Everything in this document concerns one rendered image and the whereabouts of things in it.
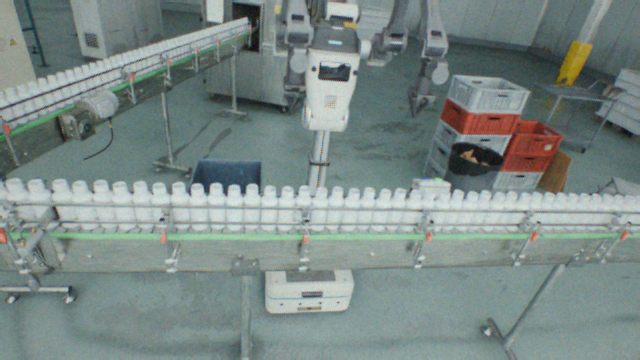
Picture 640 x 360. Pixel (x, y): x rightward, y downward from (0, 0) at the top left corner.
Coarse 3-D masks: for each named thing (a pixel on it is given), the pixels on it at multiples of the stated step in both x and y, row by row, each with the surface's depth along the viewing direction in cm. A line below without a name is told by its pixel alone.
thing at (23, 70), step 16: (0, 0) 341; (0, 16) 345; (16, 16) 361; (0, 32) 348; (16, 32) 365; (0, 48) 351; (16, 48) 368; (0, 64) 355; (16, 64) 372; (0, 80) 359; (16, 80) 376; (32, 80) 394
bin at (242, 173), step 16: (208, 160) 170; (224, 160) 171; (240, 160) 173; (192, 176) 155; (208, 176) 175; (224, 176) 176; (240, 176) 177; (256, 176) 179; (208, 192) 180; (224, 192) 181; (240, 192) 183
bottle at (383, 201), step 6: (384, 192) 127; (390, 192) 125; (378, 198) 127; (384, 198) 124; (390, 198) 125; (378, 204) 125; (384, 204) 125; (390, 204) 126; (372, 216) 130; (378, 216) 127; (384, 216) 127; (372, 228) 131; (378, 228) 130
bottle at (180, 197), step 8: (176, 184) 113; (184, 184) 113; (176, 192) 111; (184, 192) 113; (176, 200) 112; (184, 200) 113; (176, 208) 113; (176, 216) 115; (184, 216) 116; (176, 224) 118; (184, 224) 117
